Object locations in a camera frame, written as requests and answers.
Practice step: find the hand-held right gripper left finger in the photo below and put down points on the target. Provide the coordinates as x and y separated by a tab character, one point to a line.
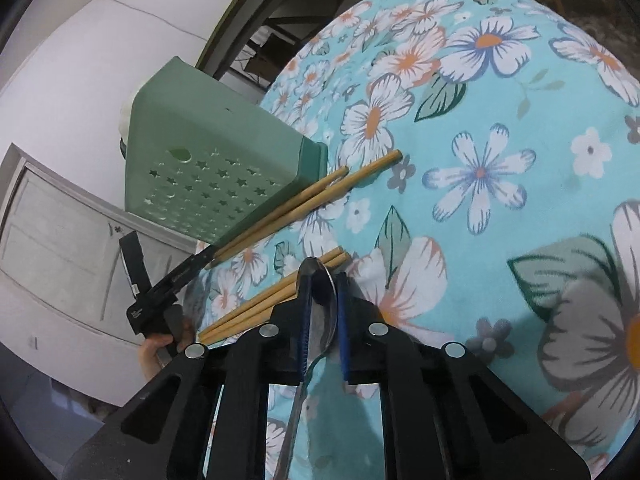
302	355

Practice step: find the grey desk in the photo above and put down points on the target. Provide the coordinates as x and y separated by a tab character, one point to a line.
215	27

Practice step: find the small metal spoon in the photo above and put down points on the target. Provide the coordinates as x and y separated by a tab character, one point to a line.
320	300

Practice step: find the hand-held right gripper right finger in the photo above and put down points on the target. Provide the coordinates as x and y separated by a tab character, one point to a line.
341	330

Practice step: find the white door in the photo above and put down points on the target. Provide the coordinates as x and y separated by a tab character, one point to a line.
60	260

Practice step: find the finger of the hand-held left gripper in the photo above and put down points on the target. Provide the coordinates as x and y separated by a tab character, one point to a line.
192	267

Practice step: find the green utensil holder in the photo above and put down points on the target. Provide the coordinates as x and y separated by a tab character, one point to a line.
210	130

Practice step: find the person's left hand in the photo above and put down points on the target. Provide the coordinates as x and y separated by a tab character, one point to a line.
157	357

